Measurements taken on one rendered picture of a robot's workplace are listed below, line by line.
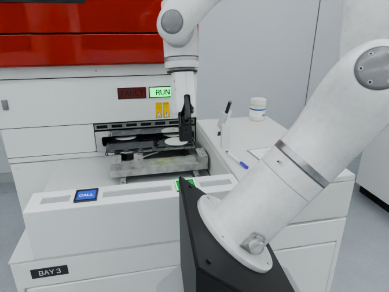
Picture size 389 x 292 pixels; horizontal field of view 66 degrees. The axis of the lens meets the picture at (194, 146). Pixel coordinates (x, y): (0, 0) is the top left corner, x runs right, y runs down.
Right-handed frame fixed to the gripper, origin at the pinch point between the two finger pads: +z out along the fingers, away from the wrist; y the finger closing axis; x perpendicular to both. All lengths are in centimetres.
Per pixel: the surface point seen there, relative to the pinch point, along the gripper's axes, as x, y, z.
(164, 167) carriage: -2.8, -34.5, 17.3
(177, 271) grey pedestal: -5.1, 9.0, 32.1
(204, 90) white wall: 55, -209, -10
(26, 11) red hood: -46, -46, -40
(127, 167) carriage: -16.3, -36.6, 16.3
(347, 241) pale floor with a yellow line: 123, -90, 95
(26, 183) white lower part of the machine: -61, -65, 27
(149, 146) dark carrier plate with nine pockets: -7, -50, 11
